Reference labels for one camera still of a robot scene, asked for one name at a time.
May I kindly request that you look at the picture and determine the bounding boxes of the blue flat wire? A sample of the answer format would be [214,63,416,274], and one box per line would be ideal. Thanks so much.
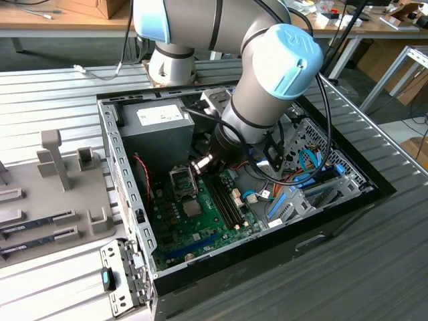
[298,148,331,175]

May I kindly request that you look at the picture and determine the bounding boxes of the metal socket cover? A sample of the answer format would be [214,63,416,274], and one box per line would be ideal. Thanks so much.
[169,165,198,201]

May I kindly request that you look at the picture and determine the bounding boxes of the cardboard box on desk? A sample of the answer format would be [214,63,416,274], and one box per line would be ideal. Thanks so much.
[56,0,130,19]

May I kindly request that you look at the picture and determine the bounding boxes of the blue RAM stick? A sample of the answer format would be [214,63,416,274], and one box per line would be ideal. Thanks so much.
[0,233,56,255]
[0,213,56,235]

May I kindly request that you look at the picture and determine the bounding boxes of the blue plastic rail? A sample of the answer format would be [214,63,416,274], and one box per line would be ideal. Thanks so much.
[266,192,289,221]

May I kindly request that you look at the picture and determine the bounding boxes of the grey metal slot bracket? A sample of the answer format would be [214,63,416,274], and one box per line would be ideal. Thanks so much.
[99,237,158,318]

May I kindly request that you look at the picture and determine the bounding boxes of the grey cable white plug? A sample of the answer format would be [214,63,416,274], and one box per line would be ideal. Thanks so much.
[72,13,133,81]

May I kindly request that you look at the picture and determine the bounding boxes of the blue expansion slot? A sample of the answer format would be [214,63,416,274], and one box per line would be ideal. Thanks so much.
[163,232,221,260]

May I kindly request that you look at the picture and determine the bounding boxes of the white box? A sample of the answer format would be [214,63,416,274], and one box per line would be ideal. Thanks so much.
[316,12,364,28]

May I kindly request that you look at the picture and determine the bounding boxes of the CPU socket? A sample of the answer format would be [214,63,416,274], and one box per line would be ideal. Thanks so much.
[178,196,207,222]

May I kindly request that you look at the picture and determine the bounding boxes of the grey power supply unit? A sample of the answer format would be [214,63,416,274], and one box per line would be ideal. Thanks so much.
[118,98,196,175]

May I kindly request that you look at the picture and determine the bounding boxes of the large cardboard boxes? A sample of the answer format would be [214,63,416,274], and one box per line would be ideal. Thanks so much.
[356,39,428,106]

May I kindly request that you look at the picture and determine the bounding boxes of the small cardboard box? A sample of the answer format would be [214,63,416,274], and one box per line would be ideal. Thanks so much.
[399,136,428,168]

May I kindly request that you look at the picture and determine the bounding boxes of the black RAM slot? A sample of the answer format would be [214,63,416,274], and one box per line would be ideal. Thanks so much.
[205,177,236,231]
[216,177,245,225]
[212,177,242,227]
[209,177,239,229]

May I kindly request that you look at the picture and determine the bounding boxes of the silver round cable connector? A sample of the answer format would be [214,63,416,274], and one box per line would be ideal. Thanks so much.
[189,154,215,176]

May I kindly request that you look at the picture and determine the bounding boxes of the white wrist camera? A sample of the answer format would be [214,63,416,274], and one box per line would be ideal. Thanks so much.
[199,88,233,116]

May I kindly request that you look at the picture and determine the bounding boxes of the black tripod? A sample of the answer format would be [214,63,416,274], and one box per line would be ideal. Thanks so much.
[316,0,368,83]

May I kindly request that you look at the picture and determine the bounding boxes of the hard disk in blue carrier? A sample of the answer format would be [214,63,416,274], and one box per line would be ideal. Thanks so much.
[291,163,346,193]

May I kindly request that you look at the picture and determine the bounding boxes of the green motherboard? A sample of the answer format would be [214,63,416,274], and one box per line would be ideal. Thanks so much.
[146,163,265,272]

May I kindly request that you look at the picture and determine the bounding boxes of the black camera bracket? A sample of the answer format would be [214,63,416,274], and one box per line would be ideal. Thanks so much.
[262,132,286,177]

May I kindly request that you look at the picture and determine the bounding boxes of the black latch blue stripe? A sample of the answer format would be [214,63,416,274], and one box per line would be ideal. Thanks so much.
[100,266,118,293]

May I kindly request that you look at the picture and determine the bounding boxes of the aluminium profile frame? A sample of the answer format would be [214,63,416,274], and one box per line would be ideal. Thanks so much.
[359,45,428,114]

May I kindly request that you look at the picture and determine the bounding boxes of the black open PC case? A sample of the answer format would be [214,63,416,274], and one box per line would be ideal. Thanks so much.
[96,76,398,321]

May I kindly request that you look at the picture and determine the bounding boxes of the red black twisted wire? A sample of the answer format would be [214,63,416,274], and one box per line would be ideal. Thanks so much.
[132,152,155,203]

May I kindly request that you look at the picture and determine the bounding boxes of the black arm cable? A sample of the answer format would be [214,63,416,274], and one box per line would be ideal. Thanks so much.
[247,6,334,187]

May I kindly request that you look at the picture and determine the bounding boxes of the wooden desk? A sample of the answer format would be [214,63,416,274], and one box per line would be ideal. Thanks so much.
[300,0,428,80]
[0,0,138,54]

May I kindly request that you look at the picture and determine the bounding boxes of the orange black wire bundle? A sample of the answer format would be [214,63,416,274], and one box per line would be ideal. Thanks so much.
[233,160,295,201]

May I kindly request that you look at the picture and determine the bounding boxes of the grey parts rack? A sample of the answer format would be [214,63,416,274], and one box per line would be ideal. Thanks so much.
[0,129,118,268]

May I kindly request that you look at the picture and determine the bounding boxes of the silver CPU green edge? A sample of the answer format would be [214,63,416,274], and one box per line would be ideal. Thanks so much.
[182,201,204,217]

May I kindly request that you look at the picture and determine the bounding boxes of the perforated grey disk bay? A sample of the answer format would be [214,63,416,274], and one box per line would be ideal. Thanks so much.
[284,116,375,231]

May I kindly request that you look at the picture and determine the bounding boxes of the open cardboard box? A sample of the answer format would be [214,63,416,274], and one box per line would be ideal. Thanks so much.
[384,1,428,27]

